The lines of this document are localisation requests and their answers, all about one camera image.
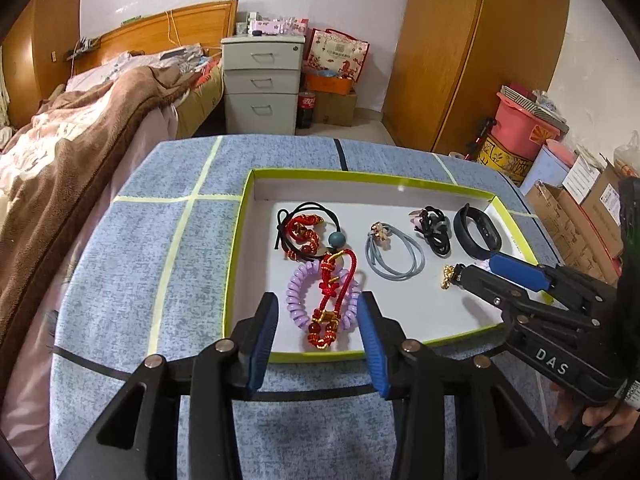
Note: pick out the cardboard box with label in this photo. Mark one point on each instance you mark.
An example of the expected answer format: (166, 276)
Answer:
(602, 207)

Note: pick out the cola bottle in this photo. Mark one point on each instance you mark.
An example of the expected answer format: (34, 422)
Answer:
(305, 109)

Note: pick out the orange box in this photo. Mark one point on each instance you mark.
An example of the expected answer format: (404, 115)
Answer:
(335, 85)

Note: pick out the blue patterned tablecloth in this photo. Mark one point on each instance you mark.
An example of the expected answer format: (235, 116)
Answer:
(151, 280)

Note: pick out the wooden wardrobe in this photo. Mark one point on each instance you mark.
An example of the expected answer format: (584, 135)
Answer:
(452, 58)

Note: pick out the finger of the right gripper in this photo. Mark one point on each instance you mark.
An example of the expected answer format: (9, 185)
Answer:
(513, 301)
(571, 288)

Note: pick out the black hair tie pink charm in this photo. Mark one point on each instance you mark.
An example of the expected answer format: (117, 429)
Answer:
(433, 226)

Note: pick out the black fitness band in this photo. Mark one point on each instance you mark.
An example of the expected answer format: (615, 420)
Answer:
(476, 233)

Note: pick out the pink plastic bin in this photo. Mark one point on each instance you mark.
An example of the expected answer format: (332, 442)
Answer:
(519, 131)

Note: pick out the long cardboard box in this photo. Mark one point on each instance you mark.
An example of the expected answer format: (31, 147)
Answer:
(585, 241)

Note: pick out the red white gift bag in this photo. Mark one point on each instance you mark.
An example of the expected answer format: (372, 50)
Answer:
(336, 52)

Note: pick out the pink items on cabinet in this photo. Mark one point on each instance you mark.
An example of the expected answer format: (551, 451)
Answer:
(254, 24)

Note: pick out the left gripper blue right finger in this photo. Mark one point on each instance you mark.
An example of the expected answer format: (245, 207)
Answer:
(376, 343)

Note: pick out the lime green tray box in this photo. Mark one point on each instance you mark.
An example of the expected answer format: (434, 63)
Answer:
(372, 212)

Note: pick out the brown blanket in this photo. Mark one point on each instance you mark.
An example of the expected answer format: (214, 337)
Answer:
(54, 171)

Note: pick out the corner wooden cabinet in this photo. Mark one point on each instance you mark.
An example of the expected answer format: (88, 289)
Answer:
(34, 55)

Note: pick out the yellow patterned box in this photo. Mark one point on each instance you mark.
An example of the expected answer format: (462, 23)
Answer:
(495, 156)

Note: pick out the grey drawer cabinet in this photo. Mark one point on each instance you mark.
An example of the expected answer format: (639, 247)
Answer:
(261, 83)

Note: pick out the wooden headboard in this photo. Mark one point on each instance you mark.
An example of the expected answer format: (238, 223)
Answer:
(205, 24)

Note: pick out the person's right hand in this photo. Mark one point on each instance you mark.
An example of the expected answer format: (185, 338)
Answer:
(617, 427)

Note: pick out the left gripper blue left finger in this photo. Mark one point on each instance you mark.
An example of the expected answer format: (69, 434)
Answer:
(259, 340)

